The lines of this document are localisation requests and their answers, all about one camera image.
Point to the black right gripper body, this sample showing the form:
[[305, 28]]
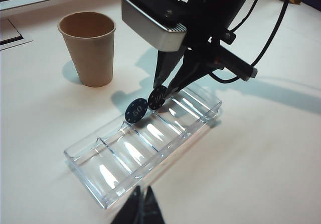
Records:
[[210, 20]]

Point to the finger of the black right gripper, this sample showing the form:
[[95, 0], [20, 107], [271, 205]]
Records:
[[166, 65], [193, 70]]

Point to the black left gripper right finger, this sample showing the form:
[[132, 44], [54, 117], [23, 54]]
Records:
[[153, 211]]

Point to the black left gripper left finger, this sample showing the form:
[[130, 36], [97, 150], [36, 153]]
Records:
[[131, 209]]

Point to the black 100 poker chip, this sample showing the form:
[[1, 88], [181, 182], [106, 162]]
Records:
[[156, 98]]

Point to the blue 50 poker chip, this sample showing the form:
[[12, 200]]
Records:
[[135, 111]]

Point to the clear plastic chip tray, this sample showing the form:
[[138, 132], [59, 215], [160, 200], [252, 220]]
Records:
[[140, 153]]

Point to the brown paper cup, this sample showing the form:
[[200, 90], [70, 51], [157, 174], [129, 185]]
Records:
[[90, 48]]

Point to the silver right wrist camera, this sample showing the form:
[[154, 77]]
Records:
[[150, 25]]

